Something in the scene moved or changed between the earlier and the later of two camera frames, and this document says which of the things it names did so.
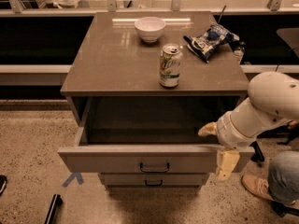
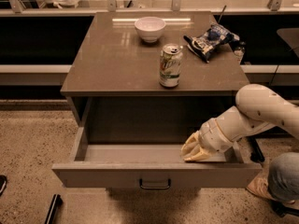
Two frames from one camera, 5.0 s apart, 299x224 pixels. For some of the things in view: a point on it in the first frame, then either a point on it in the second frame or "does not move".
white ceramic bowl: (149, 28) does not move
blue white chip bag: (204, 43) does not move
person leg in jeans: (283, 175) does not move
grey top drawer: (150, 135) → (150, 165)
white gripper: (229, 133) → (211, 136)
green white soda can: (170, 61) does not move
